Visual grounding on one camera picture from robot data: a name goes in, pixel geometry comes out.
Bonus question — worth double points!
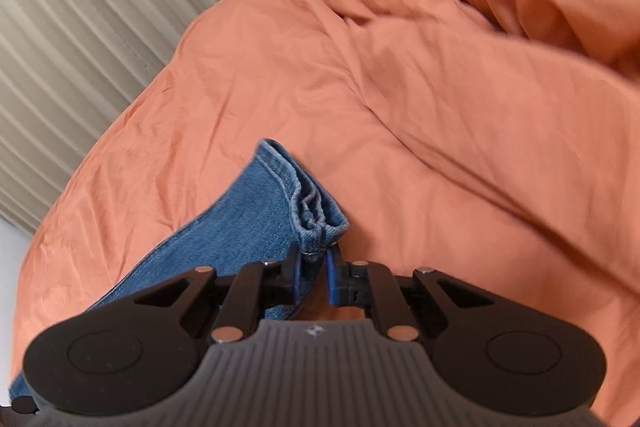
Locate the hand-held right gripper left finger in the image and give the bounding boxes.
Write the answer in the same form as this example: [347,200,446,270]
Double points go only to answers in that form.
[132,244,307,344]

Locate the orange bed sheet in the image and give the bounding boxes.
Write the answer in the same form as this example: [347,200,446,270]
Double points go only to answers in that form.
[10,0,640,423]

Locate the blue denim pants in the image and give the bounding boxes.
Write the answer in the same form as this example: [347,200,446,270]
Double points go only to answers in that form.
[10,138,349,404]

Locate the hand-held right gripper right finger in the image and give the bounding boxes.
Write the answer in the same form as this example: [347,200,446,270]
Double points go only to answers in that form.
[325,244,496,341]

